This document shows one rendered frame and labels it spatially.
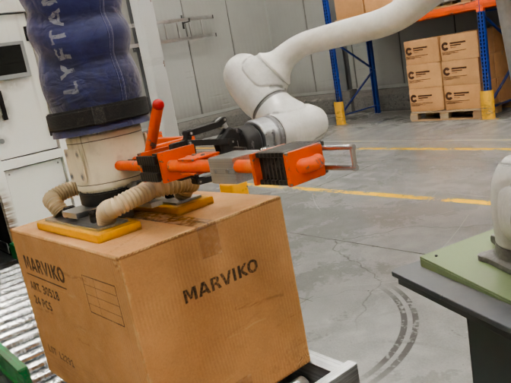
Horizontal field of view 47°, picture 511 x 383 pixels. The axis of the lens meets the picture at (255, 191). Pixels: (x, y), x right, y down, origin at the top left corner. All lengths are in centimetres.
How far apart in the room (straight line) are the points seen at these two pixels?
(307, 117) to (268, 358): 53
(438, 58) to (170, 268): 825
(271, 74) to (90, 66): 40
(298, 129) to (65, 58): 51
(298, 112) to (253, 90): 12
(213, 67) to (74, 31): 1096
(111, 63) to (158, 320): 54
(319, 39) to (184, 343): 72
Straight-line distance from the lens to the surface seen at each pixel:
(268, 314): 129
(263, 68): 137
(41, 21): 133
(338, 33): 135
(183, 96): 1173
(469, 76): 895
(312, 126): 132
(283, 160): 85
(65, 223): 138
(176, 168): 109
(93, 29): 129
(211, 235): 117
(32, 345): 227
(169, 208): 131
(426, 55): 928
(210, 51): 1221
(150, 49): 435
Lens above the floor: 137
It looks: 13 degrees down
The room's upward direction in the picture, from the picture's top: 10 degrees counter-clockwise
